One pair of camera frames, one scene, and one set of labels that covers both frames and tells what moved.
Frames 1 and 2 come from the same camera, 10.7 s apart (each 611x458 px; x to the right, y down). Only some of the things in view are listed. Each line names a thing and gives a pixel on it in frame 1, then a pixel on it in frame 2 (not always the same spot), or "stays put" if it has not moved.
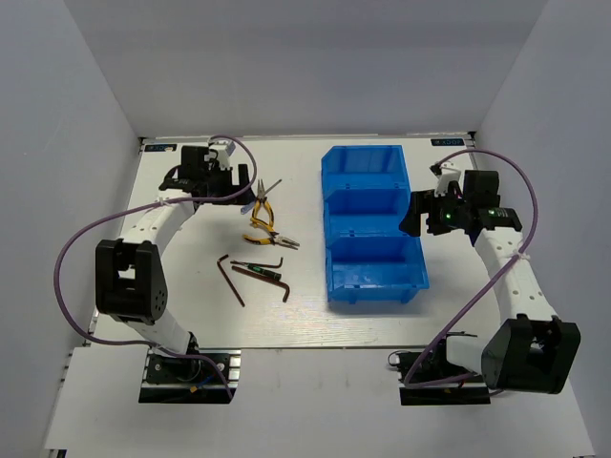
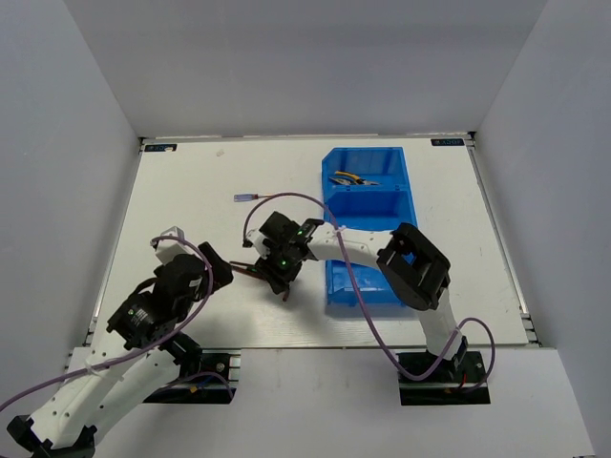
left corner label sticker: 159,147 stays put
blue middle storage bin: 366,212 stays put
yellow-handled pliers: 262,197 → 356,179
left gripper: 228,175 → 222,272
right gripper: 429,202 → 279,281
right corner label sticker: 448,142 stays put
